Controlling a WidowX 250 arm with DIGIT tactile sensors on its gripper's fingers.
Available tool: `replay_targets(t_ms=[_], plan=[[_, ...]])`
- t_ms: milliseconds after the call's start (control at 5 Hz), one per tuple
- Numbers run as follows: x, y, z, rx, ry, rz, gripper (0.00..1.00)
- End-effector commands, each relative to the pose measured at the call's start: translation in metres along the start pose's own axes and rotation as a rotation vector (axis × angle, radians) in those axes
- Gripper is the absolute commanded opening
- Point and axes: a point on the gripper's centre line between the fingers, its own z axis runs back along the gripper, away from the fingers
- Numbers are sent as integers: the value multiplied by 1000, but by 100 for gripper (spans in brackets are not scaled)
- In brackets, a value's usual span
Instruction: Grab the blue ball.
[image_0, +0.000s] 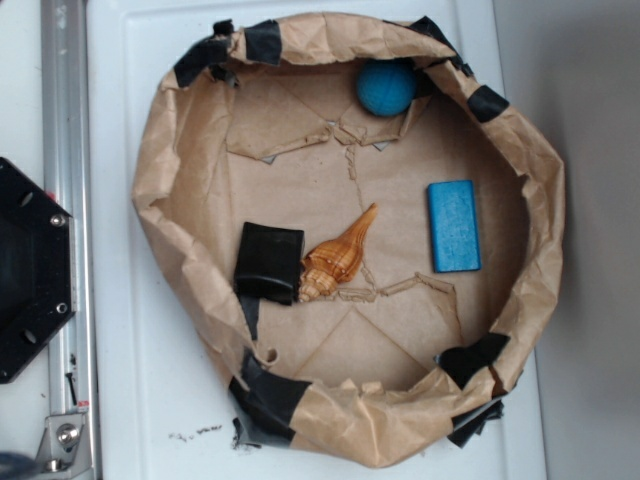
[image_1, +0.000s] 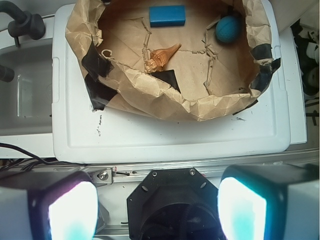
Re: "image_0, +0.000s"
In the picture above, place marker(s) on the blue felt ball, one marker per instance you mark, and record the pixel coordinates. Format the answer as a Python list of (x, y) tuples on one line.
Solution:
[(386, 88)]

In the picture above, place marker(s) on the orange spiral seashell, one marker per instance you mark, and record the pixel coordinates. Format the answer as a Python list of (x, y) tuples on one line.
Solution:
[(335, 261)]

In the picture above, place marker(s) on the brown paper bin with tape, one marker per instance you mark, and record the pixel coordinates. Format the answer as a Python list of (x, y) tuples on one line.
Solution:
[(264, 125)]

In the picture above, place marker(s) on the black rectangular block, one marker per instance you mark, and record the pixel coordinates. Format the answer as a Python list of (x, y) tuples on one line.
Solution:
[(269, 263)]

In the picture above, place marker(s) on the blue rectangular block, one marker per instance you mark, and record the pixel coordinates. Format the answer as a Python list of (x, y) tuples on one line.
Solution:
[(454, 226)]

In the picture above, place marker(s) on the white tray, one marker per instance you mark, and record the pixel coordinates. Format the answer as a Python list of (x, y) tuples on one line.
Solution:
[(164, 412)]

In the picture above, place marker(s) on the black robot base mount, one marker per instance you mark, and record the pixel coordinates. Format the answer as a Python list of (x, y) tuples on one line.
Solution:
[(36, 270)]

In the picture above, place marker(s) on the metal corner bracket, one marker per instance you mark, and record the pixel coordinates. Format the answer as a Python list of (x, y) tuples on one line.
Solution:
[(62, 452)]

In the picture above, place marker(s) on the aluminium extrusion rail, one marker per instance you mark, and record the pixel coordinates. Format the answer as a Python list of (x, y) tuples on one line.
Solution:
[(73, 379)]

